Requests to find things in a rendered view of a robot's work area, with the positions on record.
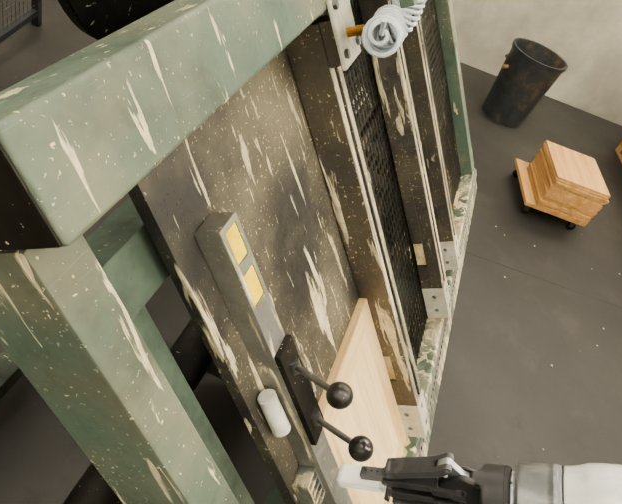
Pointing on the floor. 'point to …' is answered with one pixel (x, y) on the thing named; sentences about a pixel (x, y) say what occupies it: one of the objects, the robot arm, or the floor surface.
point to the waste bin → (522, 82)
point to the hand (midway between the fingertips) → (362, 477)
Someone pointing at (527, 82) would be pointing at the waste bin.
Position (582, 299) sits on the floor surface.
